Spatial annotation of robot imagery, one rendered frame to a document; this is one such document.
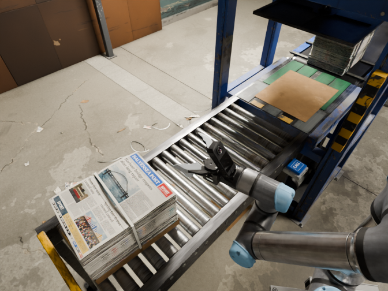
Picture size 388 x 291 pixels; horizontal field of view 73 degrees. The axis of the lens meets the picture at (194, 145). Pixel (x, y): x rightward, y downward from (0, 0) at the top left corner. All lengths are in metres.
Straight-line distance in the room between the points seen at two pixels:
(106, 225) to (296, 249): 0.60
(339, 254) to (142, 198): 0.64
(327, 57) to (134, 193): 1.74
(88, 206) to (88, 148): 1.72
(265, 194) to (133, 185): 0.50
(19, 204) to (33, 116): 1.12
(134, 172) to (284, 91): 1.24
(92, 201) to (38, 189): 1.58
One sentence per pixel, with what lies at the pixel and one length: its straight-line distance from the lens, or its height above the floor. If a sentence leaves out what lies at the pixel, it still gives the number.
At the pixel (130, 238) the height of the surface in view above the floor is 0.95.
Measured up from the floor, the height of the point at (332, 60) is 0.88.
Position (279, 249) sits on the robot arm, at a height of 1.24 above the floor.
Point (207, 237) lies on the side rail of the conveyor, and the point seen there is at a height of 0.80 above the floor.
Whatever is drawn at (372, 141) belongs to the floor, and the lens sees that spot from 3.12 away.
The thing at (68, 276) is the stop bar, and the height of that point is 0.82.
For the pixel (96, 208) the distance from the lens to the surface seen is 1.01.
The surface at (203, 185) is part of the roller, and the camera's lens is 1.28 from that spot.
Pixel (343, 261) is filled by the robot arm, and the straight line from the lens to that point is 0.62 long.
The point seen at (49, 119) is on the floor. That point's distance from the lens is 3.20.
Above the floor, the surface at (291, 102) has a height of 0.80.
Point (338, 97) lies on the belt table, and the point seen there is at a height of 0.80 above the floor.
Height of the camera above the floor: 1.86
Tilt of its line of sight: 47 degrees down
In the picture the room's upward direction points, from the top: straight up
